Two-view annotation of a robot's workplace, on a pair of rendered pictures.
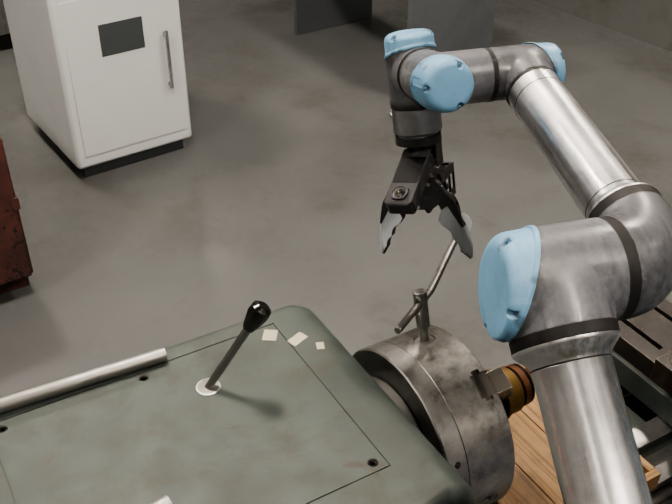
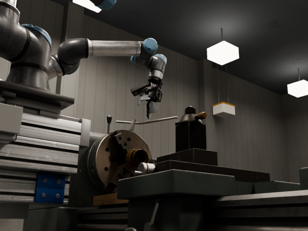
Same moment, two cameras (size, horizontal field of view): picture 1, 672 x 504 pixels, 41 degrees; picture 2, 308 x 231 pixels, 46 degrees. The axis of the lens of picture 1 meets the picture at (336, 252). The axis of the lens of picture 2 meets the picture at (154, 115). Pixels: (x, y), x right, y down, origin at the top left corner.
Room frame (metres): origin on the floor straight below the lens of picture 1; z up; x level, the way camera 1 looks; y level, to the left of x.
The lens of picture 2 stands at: (1.14, -1.92, 0.79)
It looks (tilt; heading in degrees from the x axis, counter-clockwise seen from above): 17 degrees up; 87
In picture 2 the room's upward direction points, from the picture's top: 1 degrees clockwise
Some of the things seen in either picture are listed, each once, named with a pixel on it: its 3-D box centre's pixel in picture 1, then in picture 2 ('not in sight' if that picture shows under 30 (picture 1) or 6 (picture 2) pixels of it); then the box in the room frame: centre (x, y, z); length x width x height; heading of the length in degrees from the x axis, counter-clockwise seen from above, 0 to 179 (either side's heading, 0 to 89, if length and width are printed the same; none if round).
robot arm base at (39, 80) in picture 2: not in sight; (27, 84); (0.79, -0.85, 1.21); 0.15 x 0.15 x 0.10
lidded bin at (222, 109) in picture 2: not in sight; (223, 110); (3.10, 5.67, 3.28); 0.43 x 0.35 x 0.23; 36
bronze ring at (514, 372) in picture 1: (500, 392); (136, 158); (1.14, -0.29, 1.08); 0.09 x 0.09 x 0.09; 30
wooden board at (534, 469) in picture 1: (531, 448); (147, 201); (1.19, -0.38, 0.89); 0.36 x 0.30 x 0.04; 30
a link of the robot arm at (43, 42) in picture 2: not in sight; (30, 50); (0.79, -0.85, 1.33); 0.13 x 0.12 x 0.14; 58
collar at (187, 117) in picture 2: not in sight; (189, 120); (1.32, -0.75, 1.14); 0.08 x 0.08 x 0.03
